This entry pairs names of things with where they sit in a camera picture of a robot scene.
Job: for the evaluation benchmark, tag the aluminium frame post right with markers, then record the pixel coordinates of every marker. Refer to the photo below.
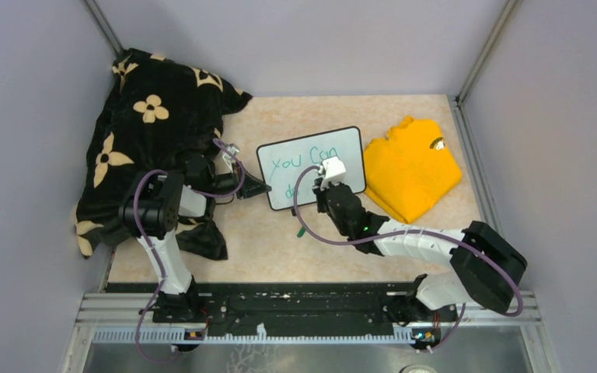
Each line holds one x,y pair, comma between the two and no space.
506,15

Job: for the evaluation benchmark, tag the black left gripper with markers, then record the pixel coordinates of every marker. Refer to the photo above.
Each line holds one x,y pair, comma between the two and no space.
253,190

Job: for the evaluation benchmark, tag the yellow folded sweatshirt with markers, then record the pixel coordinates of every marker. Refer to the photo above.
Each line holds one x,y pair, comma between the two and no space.
410,169

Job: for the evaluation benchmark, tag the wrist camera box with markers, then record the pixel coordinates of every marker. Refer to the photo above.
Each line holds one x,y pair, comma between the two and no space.
229,155
330,171

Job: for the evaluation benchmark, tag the black floral plush blanket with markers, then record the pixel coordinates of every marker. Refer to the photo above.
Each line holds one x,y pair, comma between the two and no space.
159,114

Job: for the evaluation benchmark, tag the aluminium frame post left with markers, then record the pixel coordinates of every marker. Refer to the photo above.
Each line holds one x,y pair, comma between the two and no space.
103,25

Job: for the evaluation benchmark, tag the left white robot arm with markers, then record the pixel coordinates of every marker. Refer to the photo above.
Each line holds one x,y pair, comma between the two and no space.
151,210

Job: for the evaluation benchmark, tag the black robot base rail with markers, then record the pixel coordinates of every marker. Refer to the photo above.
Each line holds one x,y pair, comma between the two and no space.
259,313

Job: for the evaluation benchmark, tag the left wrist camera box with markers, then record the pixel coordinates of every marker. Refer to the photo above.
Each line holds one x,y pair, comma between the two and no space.
229,155

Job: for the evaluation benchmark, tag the black framed whiteboard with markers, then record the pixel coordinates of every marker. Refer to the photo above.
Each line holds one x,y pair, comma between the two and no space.
282,162

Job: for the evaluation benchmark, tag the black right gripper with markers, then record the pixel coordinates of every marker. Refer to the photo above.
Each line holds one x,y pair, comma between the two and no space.
321,193

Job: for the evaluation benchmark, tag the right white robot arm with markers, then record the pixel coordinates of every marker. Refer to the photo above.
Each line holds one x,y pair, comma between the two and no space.
481,265

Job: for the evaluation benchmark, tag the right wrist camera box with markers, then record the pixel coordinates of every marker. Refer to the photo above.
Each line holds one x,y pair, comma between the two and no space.
330,171

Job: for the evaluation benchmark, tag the aluminium frame post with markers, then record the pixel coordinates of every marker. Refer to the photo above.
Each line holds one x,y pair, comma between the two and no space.
103,25
506,15

